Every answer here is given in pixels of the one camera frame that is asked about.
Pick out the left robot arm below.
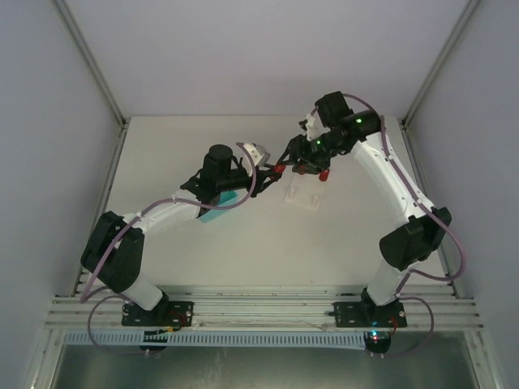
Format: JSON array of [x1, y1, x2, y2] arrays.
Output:
[[80, 143, 284, 311]]

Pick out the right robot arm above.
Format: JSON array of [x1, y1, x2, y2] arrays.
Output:
[[274, 91, 452, 326]]

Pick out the teal plastic parts bin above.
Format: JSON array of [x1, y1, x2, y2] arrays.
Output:
[[199, 191, 238, 223]]

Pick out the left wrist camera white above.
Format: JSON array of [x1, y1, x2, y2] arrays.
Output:
[[241, 143, 270, 169]]

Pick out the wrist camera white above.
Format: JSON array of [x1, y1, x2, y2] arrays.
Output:
[[298, 113, 322, 141], [241, 143, 270, 169]]

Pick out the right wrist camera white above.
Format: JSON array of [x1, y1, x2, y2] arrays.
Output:
[[298, 113, 322, 141]]

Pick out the white base plate with pegs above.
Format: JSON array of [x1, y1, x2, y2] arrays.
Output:
[[284, 173, 328, 212]]

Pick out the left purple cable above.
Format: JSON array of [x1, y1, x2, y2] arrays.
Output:
[[79, 142, 260, 358]]

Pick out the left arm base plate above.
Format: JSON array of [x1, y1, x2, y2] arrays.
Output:
[[121, 301, 194, 327]]

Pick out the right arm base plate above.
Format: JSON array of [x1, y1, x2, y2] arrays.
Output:
[[328, 301, 408, 328]]

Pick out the left aluminium corner post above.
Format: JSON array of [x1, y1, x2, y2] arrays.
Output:
[[51, 0, 127, 130]]

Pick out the aluminium corner post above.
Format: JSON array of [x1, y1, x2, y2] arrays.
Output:
[[401, 0, 480, 130], [51, 0, 127, 130]]

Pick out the grey slotted cable duct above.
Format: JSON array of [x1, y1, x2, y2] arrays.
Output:
[[64, 330, 365, 350]]

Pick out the aluminium rail frame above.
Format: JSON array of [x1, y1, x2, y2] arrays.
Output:
[[44, 285, 484, 331]]

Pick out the right aluminium corner post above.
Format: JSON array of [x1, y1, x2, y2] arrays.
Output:
[[401, 0, 480, 130]]

